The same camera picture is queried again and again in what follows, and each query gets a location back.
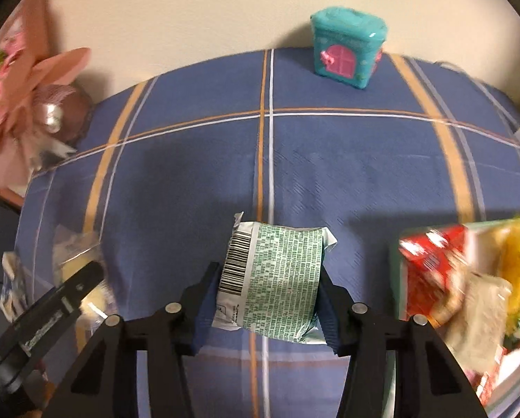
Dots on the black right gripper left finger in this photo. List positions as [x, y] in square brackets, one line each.
[102, 382]

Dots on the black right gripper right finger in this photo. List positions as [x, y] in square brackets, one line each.
[385, 352]

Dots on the cream snack packet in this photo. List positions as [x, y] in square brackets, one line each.
[475, 333]

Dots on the red festive snack packet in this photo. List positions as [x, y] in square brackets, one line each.
[436, 270]

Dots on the yellow soft bread packet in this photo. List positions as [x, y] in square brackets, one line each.
[509, 269]

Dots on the green white snack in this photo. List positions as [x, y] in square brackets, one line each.
[269, 281]

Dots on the red gold patterned packet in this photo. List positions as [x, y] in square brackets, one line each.
[492, 389]

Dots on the blue white crumpled wrapper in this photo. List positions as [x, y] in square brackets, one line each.
[13, 299]

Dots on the teal rimmed white tray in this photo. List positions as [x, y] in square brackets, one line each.
[482, 250]

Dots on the clear wrapped white ball snack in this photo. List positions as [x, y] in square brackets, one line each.
[71, 252]

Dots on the blue plaid tablecloth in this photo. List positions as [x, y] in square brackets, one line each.
[167, 164]

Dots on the pink flower bouquet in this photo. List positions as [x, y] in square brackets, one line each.
[40, 109]

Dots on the teal toy house box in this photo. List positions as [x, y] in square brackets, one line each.
[348, 44]

